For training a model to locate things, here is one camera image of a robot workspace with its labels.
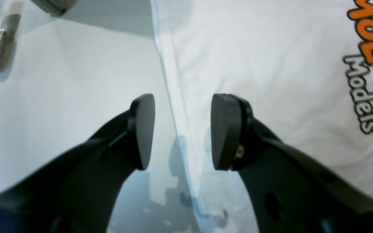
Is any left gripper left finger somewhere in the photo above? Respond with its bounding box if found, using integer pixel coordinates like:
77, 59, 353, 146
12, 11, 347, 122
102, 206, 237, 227
0, 94, 155, 233

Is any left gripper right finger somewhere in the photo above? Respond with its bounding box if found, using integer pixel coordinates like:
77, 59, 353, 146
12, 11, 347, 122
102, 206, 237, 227
211, 94, 373, 233

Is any white printed t-shirt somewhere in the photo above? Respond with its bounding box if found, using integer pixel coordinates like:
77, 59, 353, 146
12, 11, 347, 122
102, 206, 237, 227
151, 0, 373, 233

